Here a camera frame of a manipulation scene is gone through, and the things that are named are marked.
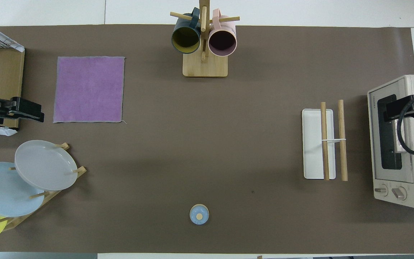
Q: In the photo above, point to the grey plate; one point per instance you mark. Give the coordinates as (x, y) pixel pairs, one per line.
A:
(45, 165)

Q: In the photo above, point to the wooden mug tree stand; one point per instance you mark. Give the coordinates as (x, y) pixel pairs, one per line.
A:
(205, 68)

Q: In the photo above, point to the blue service bell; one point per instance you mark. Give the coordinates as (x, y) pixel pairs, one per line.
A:
(199, 214)

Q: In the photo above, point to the white towel rack wooden bars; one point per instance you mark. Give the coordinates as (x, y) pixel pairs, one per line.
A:
(313, 144)

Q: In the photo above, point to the large brown table mat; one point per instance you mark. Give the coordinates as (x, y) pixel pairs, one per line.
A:
(192, 144)

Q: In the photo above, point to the purple and grey towel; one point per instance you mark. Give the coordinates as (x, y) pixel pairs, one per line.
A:
(88, 90)

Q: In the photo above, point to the dark teal mug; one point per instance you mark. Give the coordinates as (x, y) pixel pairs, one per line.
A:
(185, 40)

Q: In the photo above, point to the wooden plate rack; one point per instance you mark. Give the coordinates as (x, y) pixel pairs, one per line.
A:
(81, 172)

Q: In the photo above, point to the white grid patterned paper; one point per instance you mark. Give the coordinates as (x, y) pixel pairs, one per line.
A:
(9, 42)

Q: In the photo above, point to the wooden stepped shelf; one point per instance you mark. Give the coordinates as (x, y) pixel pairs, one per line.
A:
(7, 75)

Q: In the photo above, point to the pink mug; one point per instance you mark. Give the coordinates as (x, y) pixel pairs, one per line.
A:
(222, 41)

